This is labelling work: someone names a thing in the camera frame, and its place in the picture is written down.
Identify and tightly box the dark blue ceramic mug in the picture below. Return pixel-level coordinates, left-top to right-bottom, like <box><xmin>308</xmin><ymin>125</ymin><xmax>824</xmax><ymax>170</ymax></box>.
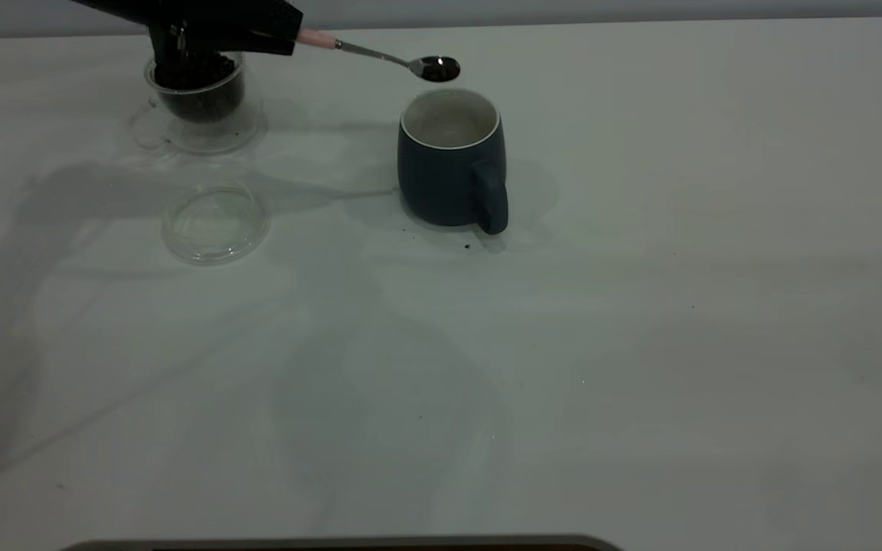
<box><xmin>397</xmin><ymin>86</ymin><xmax>511</xmax><ymax>236</ymax></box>

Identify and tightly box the clear glass saucer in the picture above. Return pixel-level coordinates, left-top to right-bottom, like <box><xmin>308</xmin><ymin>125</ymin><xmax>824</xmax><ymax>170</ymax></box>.
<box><xmin>162</xmin><ymin>184</ymin><xmax>271</xmax><ymax>266</ymax></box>
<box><xmin>127</xmin><ymin>98</ymin><xmax>268</xmax><ymax>158</ymax></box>

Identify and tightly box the clear glass cup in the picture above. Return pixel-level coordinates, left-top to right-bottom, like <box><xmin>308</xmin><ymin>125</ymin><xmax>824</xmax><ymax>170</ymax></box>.
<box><xmin>127</xmin><ymin>51</ymin><xmax>247</xmax><ymax>151</ymax></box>

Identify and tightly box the pink handled metal spoon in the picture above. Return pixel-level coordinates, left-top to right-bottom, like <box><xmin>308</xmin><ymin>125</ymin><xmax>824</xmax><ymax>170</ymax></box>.
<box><xmin>294</xmin><ymin>28</ymin><xmax>462</xmax><ymax>83</ymax></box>

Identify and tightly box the heap of coffee beans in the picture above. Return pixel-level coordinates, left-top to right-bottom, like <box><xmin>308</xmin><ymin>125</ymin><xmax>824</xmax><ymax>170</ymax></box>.
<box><xmin>153</xmin><ymin>52</ymin><xmax>243</xmax><ymax>123</ymax></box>

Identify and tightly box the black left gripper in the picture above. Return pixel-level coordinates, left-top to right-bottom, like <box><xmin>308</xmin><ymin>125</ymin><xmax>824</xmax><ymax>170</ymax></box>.
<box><xmin>70</xmin><ymin>0</ymin><xmax>305</xmax><ymax>64</ymax></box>

